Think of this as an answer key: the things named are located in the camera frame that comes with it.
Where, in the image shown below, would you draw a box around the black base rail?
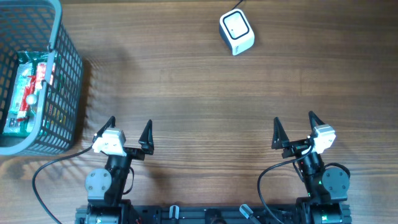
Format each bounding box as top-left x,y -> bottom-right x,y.
75,198 -> 352,224

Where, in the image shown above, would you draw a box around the green flat package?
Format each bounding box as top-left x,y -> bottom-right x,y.
2,52 -> 49,137

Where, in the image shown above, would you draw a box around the red white tube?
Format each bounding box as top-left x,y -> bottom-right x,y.
15,62 -> 44,121

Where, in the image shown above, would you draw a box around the black camera cable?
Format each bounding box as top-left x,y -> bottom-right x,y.
32,145 -> 94,224
256,144 -> 315,224

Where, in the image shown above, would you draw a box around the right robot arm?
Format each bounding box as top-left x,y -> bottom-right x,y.
271,111 -> 352,224

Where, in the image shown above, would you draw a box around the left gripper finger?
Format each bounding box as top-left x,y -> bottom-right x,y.
93,116 -> 116,141
139,119 -> 154,149

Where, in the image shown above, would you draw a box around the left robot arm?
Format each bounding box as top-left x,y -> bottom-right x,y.
75,116 -> 154,224

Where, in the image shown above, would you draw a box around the dark grey mesh basket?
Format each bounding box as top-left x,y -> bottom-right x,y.
1,1 -> 83,156

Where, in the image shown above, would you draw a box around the white barcode scanner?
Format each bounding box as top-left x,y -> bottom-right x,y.
219,9 -> 255,56

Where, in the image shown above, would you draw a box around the green lid jar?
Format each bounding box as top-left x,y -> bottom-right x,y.
25,94 -> 39,106

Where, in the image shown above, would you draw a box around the black right camera cable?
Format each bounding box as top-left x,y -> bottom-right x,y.
256,144 -> 315,224

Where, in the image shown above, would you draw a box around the black left camera cable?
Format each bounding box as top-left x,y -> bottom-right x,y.
32,145 -> 94,224

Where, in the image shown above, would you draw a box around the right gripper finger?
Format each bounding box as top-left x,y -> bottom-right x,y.
271,117 -> 290,149
308,111 -> 325,135

